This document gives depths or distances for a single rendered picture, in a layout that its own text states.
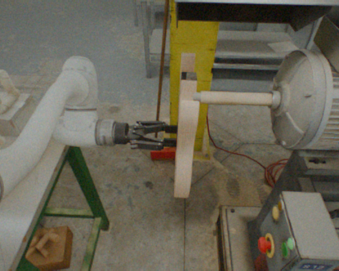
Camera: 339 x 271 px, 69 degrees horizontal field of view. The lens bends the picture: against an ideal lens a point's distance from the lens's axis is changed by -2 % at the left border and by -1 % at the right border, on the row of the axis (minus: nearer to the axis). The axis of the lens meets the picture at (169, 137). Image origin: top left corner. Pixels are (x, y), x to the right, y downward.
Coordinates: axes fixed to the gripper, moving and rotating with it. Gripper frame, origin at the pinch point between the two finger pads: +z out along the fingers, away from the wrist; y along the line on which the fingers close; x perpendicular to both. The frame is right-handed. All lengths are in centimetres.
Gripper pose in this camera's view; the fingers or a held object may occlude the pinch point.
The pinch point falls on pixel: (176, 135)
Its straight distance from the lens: 83.7
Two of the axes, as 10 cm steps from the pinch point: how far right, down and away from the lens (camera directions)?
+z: 10.0, 0.5, -0.3
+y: -0.5, 6.0, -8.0
